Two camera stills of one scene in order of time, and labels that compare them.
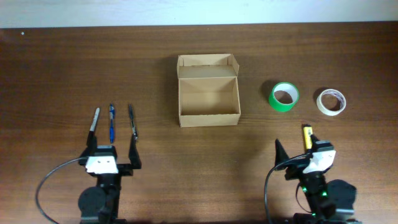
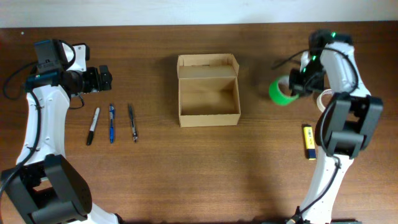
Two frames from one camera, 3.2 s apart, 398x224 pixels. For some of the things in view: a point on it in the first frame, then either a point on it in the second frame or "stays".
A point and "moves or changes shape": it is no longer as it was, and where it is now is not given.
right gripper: [292, 170] to [298, 83]
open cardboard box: [208, 89] stays
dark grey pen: [132, 121] stays
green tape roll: [283, 96] moves or changes shape
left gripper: [123, 168] to [101, 78]
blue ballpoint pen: [112, 124] stays
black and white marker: [91, 130] stays
